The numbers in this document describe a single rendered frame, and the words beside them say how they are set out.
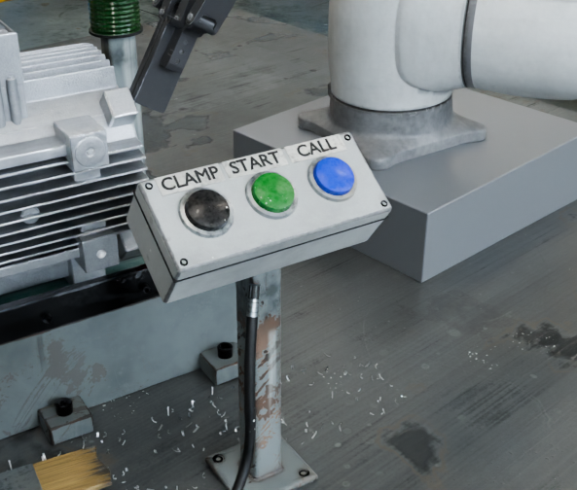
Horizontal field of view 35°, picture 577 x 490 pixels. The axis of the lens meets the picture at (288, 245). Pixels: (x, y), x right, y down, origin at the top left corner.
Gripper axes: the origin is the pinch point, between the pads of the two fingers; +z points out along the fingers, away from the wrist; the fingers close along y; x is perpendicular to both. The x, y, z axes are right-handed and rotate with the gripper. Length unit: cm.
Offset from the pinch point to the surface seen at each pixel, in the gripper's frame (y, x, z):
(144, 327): 1.1, 8.4, 22.3
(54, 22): -410, 161, 34
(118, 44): -34.2, 12.7, 2.4
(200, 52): -90, 57, 2
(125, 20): -33.1, 11.8, -0.5
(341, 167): 18.5, 5.7, 0.2
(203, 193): 18.0, -3.6, 5.2
